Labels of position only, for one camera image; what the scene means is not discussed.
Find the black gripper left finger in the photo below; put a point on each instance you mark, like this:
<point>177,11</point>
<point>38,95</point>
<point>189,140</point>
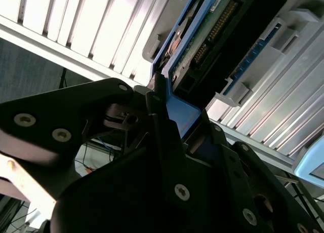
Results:
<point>63,103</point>

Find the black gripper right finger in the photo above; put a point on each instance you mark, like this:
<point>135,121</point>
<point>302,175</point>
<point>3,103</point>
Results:
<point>235,172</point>

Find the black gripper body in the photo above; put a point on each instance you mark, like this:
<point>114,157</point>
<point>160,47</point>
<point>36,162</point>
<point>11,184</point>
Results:
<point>114,205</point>

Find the hard disk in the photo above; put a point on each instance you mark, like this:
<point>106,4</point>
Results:
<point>182,109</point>

